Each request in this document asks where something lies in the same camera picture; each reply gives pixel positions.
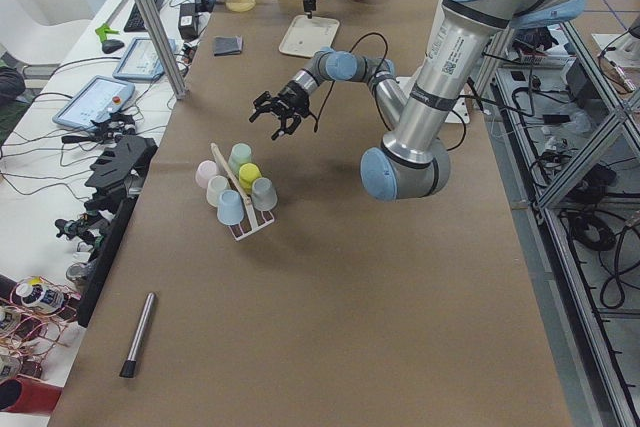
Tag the cream cup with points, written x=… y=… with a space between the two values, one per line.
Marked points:
x=216 y=185

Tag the teach pendant tablet far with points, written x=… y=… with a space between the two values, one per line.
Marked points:
x=139 y=63

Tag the steel rod black tip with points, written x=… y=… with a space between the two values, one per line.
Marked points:
x=128 y=369

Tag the teach pendant tablet near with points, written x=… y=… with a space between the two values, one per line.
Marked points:
x=94 y=103

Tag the white serving tray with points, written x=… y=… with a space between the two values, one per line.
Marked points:
x=305 y=36

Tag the teach pendant tablet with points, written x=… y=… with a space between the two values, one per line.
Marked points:
x=94 y=103
x=139 y=63

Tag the black stand bracket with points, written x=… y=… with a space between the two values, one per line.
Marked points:
x=110 y=170

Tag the yellow cup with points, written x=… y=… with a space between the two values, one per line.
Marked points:
x=248 y=173

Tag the green cup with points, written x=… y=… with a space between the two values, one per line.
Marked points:
x=241 y=153

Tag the folded grey cloth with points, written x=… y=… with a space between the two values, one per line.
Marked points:
x=227 y=45

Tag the pink cup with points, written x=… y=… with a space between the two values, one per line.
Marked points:
x=206 y=170

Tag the grey cup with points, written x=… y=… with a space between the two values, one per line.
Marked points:
x=263 y=194

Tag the white wire cup rack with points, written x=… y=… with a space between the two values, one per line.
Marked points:
x=253 y=220

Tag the blue cup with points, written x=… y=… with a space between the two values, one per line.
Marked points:
x=230 y=210

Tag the aluminium frame post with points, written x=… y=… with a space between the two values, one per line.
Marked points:
x=152 y=20

